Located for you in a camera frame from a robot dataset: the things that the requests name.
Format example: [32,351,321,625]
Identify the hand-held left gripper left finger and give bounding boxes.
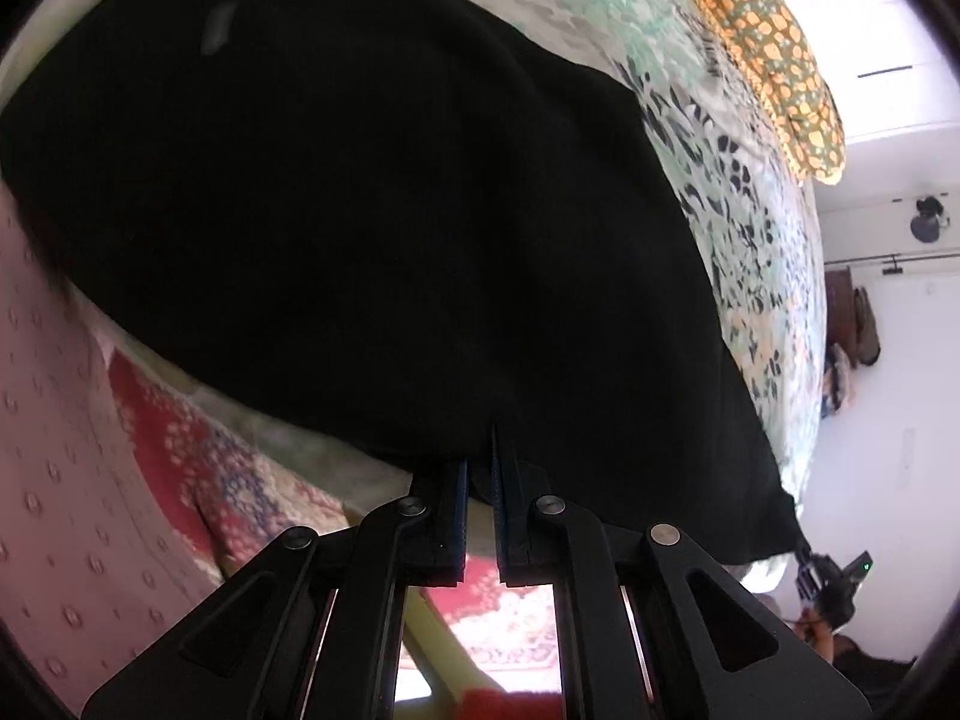
[81,457,470,720]

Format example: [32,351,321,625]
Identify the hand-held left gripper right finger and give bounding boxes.
[489,424,875,720]

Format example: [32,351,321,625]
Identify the black pants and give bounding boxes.
[0,0,807,567]

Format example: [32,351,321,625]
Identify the red fuzzy cloth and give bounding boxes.
[456,685,563,720]

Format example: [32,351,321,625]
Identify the hanging brown clothes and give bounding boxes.
[825,266,883,368]

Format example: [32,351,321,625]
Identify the red patterned rug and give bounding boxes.
[109,352,563,691]

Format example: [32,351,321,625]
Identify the floral printed bed sheet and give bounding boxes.
[0,0,830,595]

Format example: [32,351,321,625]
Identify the pink dotted cloth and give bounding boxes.
[0,181,226,715]

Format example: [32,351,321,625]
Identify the orange green patterned pillow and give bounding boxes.
[649,0,847,185]

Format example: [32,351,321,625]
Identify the black wall rail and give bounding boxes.
[825,253,960,275]

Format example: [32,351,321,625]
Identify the dark wall-mounted fixture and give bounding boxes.
[910,196,950,242]

